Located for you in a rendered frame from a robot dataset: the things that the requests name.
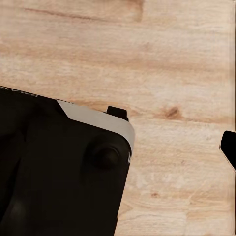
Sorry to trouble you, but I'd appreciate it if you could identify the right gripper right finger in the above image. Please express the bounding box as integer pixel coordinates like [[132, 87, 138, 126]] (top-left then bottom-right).
[[220, 131, 236, 170]]

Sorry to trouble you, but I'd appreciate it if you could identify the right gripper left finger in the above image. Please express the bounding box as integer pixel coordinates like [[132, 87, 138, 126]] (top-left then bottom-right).
[[0, 131, 26, 190]]

